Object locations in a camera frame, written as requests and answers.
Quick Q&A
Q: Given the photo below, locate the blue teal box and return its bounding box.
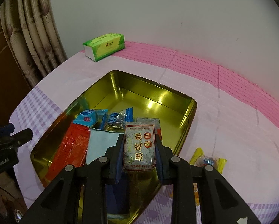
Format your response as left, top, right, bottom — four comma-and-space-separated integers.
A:
85, 128, 130, 219

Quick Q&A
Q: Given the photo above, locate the small sesame cake packet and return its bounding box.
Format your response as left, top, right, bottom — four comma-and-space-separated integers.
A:
123, 122, 156, 172

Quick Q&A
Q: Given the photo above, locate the maroon gold coffee tin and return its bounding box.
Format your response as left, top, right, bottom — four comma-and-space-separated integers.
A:
31, 70, 197, 187

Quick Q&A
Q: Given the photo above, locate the yellow wrapped candy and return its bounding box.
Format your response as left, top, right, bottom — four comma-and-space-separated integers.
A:
189, 148, 227, 174

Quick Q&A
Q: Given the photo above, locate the blue candy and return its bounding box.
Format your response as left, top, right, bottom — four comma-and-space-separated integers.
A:
105, 107, 133, 130

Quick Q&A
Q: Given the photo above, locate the beige patterned curtain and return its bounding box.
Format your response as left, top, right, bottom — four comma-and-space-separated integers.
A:
0, 0, 66, 87

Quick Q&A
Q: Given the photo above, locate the red snack packet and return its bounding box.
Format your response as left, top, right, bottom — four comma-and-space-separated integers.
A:
44, 123, 90, 181

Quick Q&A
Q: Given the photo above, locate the green tissue pack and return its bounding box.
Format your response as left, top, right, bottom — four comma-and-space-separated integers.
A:
83, 33, 125, 62

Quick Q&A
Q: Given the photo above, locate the pink purple checked tablecloth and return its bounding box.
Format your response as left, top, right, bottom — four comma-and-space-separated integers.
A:
10, 42, 279, 223

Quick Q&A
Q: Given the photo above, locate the small blue snack packet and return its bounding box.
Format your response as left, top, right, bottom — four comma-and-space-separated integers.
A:
73, 109, 108, 130

